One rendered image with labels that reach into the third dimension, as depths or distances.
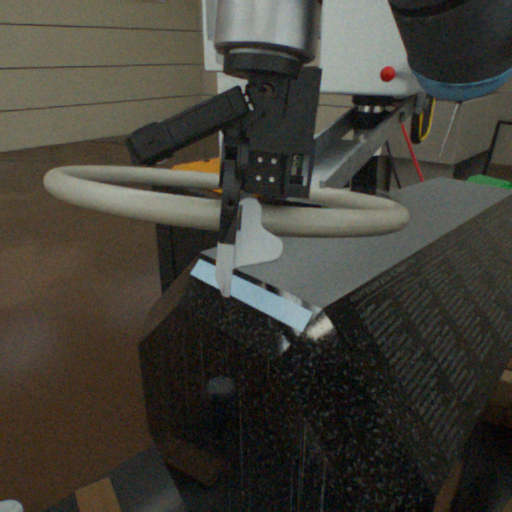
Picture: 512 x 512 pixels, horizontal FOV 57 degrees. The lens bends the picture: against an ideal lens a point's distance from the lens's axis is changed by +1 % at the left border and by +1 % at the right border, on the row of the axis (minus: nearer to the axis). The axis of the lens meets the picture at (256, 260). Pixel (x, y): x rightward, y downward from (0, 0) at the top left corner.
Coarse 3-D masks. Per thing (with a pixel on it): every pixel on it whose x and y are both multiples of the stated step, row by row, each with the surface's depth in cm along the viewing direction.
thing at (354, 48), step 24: (336, 0) 104; (360, 0) 102; (384, 0) 99; (336, 24) 106; (360, 24) 103; (384, 24) 101; (336, 48) 107; (360, 48) 105; (384, 48) 103; (336, 72) 109; (360, 72) 107; (408, 72) 102; (360, 96) 114; (384, 96) 107
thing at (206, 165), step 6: (198, 162) 204; (204, 162) 204; (210, 162) 204; (216, 162) 204; (174, 168) 194; (180, 168) 194; (186, 168) 194; (192, 168) 194; (198, 168) 194; (204, 168) 194; (210, 168) 194; (216, 168) 194; (240, 192) 167
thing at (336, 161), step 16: (416, 96) 132; (400, 112) 120; (336, 128) 113; (352, 128) 124; (384, 128) 110; (320, 144) 106; (336, 144) 112; (352, 144) 111; (368, 144) 101; (304, 160) 100; (320, 160) 104; (336, 160) 103; (352, 160) 94; (304, 176) 96; (320, 176) 96; (336, 176) 87; (352, 176) 96
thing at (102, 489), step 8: (104, 480) 144; (88, 488) 141; (96, 488) 141; (104, 488) 141; (112, 488) 141; (80, 496) 139; (88, 496) 139; (96, 496) 139; (104, 496) 139; (112, 496) 139; (80, 504) 136; (88, 504) 136; (96, 504) 136; (104, 504) 136; (112, 504) 136
